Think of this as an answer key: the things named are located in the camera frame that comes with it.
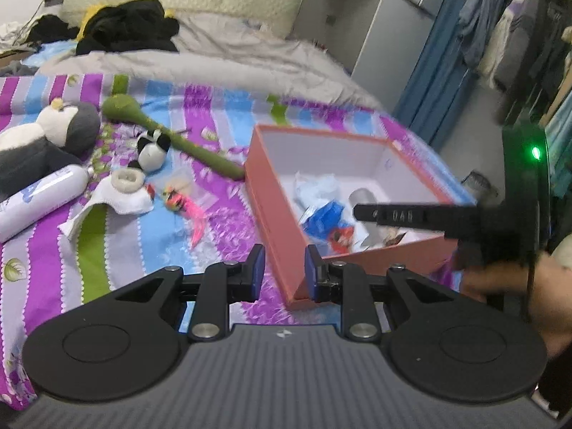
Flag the red foil wrapper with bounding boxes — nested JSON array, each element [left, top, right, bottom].
[[328, 226, 355, 254]]

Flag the blue tissue pack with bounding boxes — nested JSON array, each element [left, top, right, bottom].
[[300, 201, 348, 240]]

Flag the light blue face mask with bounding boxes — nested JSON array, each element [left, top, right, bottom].
[[294, 172, 340, 213]]

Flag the pink toy bird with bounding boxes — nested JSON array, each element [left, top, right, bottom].
[[162, 186, 207, 248]]

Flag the clear bag with puffs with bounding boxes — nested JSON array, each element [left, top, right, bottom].
[[164, 168, 195, 197]]

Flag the white paper towel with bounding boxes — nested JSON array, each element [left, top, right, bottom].
[[57, 178, 155, 238]]

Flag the white fluffy ring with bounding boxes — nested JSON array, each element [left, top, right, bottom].
[[109, 169, 147, 196]]

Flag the small panda plush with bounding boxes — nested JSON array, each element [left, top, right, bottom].
[[128, 129, 171, 174]]

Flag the brown candy wrapper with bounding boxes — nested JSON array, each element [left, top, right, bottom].
[[382, 228, 407, 247]]

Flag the person's right hand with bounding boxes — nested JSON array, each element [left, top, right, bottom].
[[460, 253, 571, 358]]

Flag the small trash bin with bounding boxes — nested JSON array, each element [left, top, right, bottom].
[[462, 169, 498, 204]]

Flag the orange cardboard box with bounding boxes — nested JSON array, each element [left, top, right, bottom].
[[244, 125, 457, 309]]

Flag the striped floral bed sheet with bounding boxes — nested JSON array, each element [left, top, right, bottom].
[[1, 74, 471, 411]]

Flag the blue curtain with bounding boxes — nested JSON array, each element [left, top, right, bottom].
[[393, 0, 515, 147]]

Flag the hanging clothes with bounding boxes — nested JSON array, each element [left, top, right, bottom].
[[451, 0, 571, 199]]

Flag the green massage stick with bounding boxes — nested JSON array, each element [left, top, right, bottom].
[[101, 94, 245, 181]]

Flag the grey white penguin plush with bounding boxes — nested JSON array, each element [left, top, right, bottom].
[[0, 98, 101, 201]]

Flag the white spray bottle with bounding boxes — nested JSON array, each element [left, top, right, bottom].
[[0, 165, 94, 243]]

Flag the grey duvet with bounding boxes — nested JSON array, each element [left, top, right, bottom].
[[39, 13, 382, 109]]

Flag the grey wardrobe cabinet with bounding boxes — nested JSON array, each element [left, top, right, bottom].
[[293, 0, 443, 110]]

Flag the black clothes pile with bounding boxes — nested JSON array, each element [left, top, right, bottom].
[[76, 0, 179, 56]]

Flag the yellow pillow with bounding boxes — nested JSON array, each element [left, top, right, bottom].
[[83, 0, 179, 43]]

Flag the brown nightstand box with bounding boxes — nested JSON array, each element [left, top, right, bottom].
[[0, 49, 33, 68]]

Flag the white clothes on nightstand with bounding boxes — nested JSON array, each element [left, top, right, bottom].
[[0, 21, 35, 52]]

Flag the black clothes by wall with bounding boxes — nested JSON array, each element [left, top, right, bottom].
[[25, 15, 79, 44]]

